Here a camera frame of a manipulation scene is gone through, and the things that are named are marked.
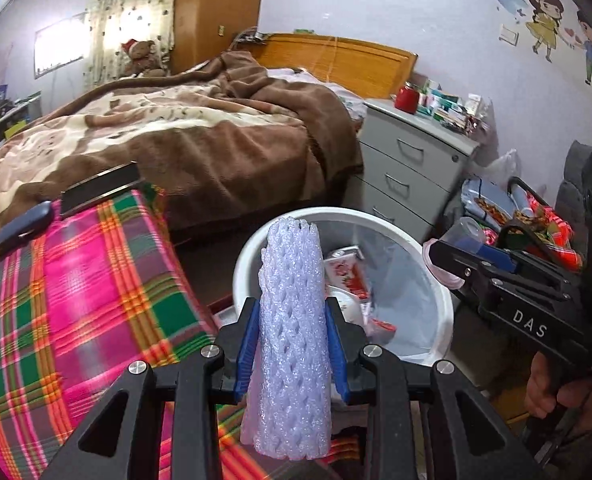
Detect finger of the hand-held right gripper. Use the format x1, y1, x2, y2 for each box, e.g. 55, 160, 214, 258
476, 222, 576, 281
430, 241, 492, 307

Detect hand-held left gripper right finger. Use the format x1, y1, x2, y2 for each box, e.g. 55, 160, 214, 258
323, 297, 536, 480

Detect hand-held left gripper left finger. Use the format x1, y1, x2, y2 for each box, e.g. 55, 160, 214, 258
41, 297, 261, 480

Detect crushed clear plastic bottle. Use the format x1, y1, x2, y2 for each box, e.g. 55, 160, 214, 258
422, 217, 486, 288

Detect white foam fruit net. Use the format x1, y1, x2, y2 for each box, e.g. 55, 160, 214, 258
240, 215, 334, 461

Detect small red white carton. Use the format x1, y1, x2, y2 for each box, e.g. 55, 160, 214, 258
323, 245, 371, 311

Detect white trash bin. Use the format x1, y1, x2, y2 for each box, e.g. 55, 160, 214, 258
232, 206, 454, 366

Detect person's right forearm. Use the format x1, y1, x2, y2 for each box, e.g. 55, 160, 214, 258
526, 400, 592, 480

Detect person's right hand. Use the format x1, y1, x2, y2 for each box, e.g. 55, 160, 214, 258
527, 351, 592, 418

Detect red flat box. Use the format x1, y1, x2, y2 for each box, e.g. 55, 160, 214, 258
211, 295, 237, 326

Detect blue patterned package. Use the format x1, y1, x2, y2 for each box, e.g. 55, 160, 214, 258
460, 176, 516, 221

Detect colourful plaid bag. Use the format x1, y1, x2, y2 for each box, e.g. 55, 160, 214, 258
480, 195, 584, 271

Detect white plastic bag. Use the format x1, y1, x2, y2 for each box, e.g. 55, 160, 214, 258
480, 149, 522, 186

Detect grey drawer nightstand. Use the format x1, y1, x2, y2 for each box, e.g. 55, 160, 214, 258
358, 97, 481, 241

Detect grey fabric chair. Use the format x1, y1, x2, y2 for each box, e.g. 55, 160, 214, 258
556, 140, 592, 216

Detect pile of medicine boxes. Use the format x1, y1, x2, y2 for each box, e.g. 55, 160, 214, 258
418, 79, 491, 138

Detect red jar on cabinet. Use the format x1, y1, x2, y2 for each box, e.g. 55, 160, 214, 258
395, 82, 421, 112

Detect pink green plaid tablecloth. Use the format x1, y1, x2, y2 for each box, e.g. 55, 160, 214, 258
0, 185, 357, 480

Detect white floral pillow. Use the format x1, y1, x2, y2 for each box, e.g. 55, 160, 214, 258
266, 67, 367, 121

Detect black smartphone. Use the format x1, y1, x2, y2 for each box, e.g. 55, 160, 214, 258
58, 161, 142, 220

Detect wooden bed headboard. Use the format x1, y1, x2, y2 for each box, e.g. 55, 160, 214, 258
248, 32, 419, 101

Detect brown patterned blanket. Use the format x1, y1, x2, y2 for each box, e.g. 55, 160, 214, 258
0, 50, 365, 236

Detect dark blue glasses case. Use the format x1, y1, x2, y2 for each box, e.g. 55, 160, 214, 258
0, 201, 56, 260

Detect power strip with chargers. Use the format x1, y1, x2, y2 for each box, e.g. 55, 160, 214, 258
233, 29, 269, 45

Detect brown teddy bear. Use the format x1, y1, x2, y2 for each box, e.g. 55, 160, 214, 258
121, 38, 169, 78

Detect cluttered shelf desk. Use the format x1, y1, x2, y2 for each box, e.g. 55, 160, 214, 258
0, 90, 44, 163

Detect wooden wardrobe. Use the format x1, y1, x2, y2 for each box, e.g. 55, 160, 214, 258
168, 0, 269, 73

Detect patterned curtain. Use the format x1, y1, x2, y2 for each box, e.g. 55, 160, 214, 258
86, 0, 179, 91

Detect cartoon wall sticker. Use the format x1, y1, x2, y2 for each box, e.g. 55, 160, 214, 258
493, 0, 592, 93

